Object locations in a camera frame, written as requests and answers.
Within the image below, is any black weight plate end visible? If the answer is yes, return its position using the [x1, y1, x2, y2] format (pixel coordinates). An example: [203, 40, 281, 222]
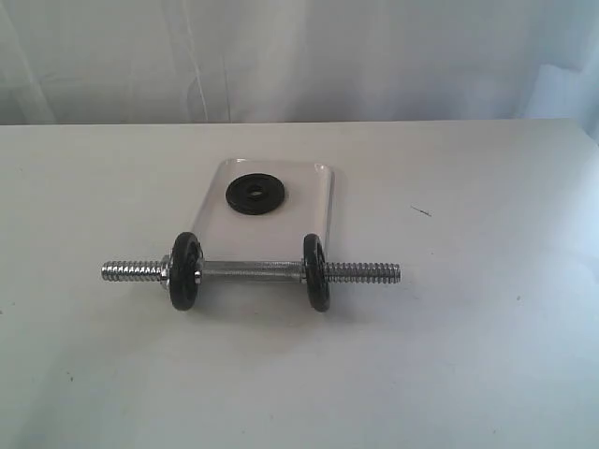
[303, 234, 330, 312]
[168, 232, 204, 311]

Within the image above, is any black weight plate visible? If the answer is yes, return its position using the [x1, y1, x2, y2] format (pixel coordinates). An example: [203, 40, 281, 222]
[226, 173, 285, 215]

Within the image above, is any chrome threaded dumbbell bar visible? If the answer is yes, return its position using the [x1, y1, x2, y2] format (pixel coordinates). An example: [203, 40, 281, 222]
[101, 261, 402, 284]

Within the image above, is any chrome spin-lock collar nut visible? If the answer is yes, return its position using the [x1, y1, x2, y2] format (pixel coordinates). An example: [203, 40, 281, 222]
[159, 254, 171, 292]

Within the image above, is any white rectangular tray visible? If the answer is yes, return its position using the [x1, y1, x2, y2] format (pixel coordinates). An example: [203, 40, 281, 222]
[190, 159, 334, 261]

